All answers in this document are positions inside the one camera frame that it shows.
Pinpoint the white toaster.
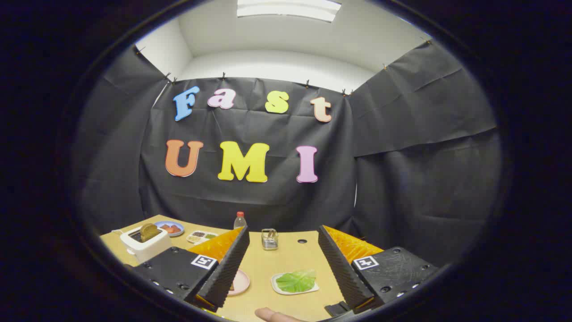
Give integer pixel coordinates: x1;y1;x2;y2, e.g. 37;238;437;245
120;226;172;263

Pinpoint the black backdrop cloth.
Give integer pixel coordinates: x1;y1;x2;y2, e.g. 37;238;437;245
74;40;503;269

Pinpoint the brown bread slice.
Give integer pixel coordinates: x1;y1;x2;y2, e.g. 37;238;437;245
140;223;162;242

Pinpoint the ceiling light panel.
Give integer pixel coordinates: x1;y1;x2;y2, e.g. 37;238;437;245
236;0;342;23

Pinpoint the green lettuce leaf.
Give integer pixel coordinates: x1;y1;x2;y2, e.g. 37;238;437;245
276;269;316;293

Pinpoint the white divided condiment tray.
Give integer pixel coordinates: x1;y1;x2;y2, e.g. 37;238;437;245
186;230;219;245

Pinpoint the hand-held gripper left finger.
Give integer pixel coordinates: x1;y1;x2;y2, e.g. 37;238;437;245
130;226;251;313

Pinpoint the metal wire utensil holder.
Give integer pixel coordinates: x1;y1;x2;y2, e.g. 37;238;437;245
261;229;279;250

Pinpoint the pink round plate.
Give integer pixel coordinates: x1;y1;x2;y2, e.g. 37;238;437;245
227;270;250;296

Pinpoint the white square plate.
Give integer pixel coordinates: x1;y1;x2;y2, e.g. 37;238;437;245
271;271;320;296

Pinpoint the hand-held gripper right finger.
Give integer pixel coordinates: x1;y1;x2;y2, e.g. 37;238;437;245
318;225;441;314

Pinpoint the blue plate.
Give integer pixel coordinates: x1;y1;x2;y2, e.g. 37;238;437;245
154;220;185;237

